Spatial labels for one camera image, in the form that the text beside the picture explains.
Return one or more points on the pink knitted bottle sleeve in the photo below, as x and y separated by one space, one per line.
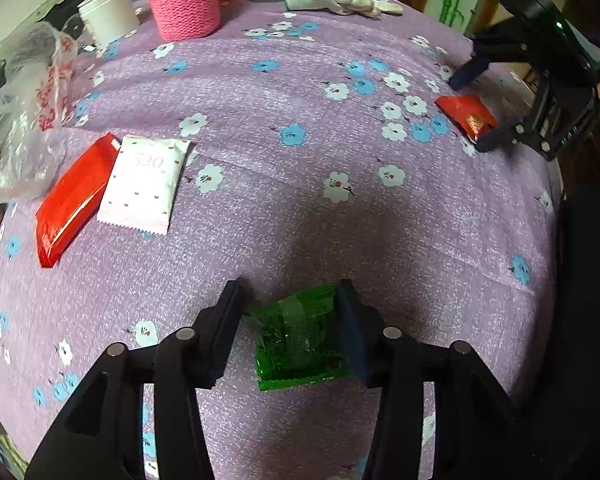
180 5

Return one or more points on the white dotted snack packet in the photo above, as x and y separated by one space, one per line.
140 185

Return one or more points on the small red snack packet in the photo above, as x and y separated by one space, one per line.
462 110

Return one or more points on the clear plastic bag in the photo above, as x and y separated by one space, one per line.
25 110

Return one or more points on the long red snack packet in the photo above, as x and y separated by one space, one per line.
70 200

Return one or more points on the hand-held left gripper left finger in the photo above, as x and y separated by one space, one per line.
222 345

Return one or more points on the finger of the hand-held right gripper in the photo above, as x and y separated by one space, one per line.
495 139
467 72

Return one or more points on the white plastic jar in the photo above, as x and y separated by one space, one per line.
107 15

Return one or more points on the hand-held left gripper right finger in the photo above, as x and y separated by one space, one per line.
352 340

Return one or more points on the purple floral tablecloth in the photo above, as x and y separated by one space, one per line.
305 210

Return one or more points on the green snack packet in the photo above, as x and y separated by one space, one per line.
295 340

